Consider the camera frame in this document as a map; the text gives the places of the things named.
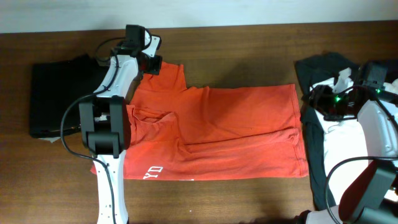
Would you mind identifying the red orange printed t-shirt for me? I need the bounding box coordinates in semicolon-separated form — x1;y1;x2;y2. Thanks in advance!
90;61;310;181

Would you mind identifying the dark green t-shirt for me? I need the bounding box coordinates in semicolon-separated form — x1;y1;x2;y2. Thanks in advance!
295;52;359;210

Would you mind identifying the folded black garment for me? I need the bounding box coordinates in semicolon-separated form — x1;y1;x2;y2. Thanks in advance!
29;55;108;138

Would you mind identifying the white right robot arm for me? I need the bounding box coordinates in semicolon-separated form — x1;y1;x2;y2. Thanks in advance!
295;57;397;223

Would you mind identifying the folded white patterned garment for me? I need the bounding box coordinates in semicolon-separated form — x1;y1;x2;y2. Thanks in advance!
40;137;60;143

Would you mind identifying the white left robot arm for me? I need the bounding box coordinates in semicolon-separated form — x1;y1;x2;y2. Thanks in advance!
78;25;162;224

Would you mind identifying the white t-shirt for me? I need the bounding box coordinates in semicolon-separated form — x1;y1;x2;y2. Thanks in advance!
316;112;369;205

